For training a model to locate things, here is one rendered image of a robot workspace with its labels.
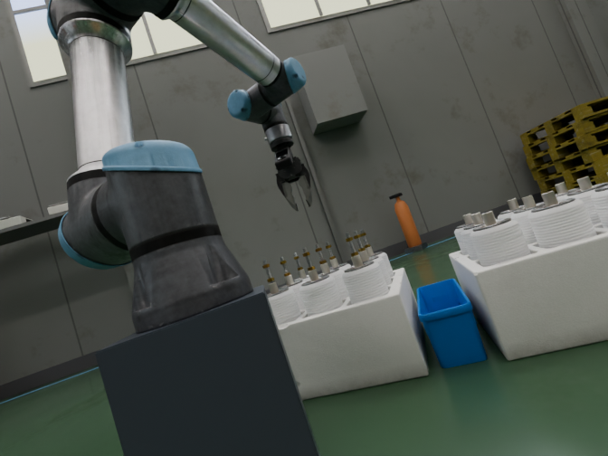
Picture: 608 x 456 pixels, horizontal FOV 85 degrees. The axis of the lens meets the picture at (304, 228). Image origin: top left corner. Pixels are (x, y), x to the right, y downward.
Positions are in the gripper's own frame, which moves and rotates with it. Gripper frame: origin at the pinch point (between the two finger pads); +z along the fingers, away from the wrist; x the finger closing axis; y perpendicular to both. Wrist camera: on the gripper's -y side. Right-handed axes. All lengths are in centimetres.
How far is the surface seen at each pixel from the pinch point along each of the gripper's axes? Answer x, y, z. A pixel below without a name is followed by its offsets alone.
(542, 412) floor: -27, -43, 46
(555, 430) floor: -26, -47, 46
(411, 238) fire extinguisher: -69, 239, 33
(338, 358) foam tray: 2.0, -18.8, 38.8
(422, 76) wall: -155, 294, -135
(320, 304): 2.3, -15.5, 26.6
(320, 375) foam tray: 7.4, -17.6, 41.7
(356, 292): -6.8, -17.3, 26.3
